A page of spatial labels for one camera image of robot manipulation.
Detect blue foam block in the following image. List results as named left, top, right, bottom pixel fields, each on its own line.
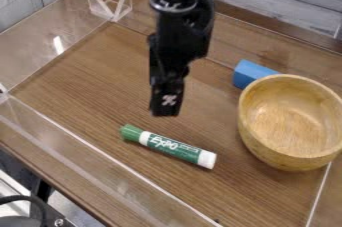
left=232, top=60, right=276, bottom=89

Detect green Expo marker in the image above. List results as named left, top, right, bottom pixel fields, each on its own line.
left=120, top=124, right=216, bottom=169

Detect black metal stand base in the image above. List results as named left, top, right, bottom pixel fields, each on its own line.
left=0, top=195, right=77, bottom=227

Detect black cable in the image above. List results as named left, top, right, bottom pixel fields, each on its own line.
left=0, top=196, right=48, bottom=227

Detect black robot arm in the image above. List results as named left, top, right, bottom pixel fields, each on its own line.
left=148, top=0, right=215, bottom=117

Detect clear acrylic tray wall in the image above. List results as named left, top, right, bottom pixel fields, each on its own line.
left=0, top=0, right=342, bottom=227

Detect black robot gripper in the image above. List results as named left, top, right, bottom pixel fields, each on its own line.
left=148, top=0, right=214, bottom=117

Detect brown wooden bowl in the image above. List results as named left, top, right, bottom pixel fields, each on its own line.
left=238, top=74, right=342, bottom=172

